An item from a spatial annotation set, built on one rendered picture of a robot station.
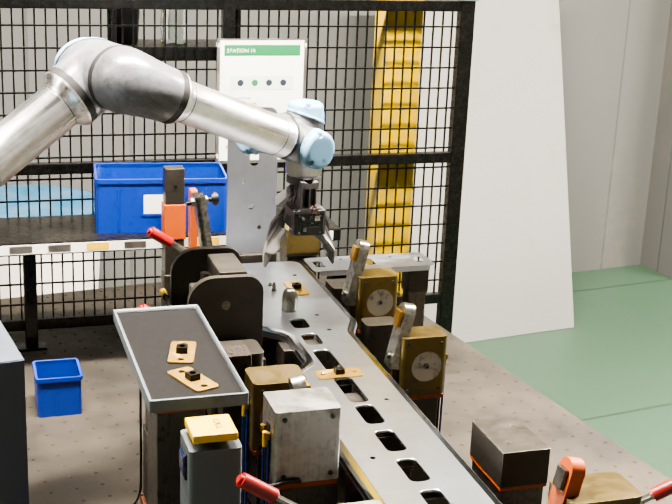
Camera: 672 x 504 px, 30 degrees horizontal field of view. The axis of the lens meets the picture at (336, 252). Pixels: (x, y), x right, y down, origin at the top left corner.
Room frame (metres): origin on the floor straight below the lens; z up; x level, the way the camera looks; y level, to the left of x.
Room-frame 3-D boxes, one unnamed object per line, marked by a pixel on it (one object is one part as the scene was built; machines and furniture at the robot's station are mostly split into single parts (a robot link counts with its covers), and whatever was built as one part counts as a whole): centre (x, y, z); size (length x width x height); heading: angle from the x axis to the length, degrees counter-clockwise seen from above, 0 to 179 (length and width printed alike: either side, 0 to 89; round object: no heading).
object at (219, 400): (1.75, 0.23, 1.16); 0.37 x 0.14 x 0.02; 18
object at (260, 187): (2.77, 0.20, 1.17); 0.12 x 0.01 x 0.34; 108
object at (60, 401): (2.53, 0.60, 0.74); 0.11 x 0.10 x 0.09; 18
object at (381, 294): (2.53, -0.10, 0.87); 0.12 x 0.07 x 0.35; 108
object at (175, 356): (1.74, 0.22, 1.17); 0.08 x 0.04 x 0.01; 4
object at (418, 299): (2.77, -0.19, 0.84); 0.05 x 0.05 x 0.29; 18
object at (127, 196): (2.87, 0.42, 1.09); 0.30 x 0.17 x 0.13; 102
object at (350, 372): (2.07, -0.01, 1.01); 0.08 x 0.04 x 0.01; 108
